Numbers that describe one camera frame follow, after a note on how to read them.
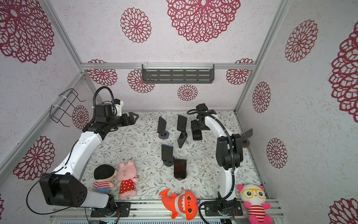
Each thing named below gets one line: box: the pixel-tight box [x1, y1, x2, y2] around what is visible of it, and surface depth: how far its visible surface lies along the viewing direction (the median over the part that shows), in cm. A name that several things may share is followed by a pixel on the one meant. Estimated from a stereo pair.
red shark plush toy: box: [158, 189, 199, 221], surface depth 71 cm
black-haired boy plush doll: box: [92, 164, 118, 195], surface depth 79 cm
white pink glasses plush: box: [237, 183, 274, 224], surface depth 72 cm
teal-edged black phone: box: [177, 114, 188, 132], surface depth 100 cm
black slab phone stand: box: [161, 153, 175, 167], surface depth 89 cm
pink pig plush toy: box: [116, 160, 140, 201], surface depth 81 cm
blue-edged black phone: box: [157, 116, 167, 137], surface depth 99 cm
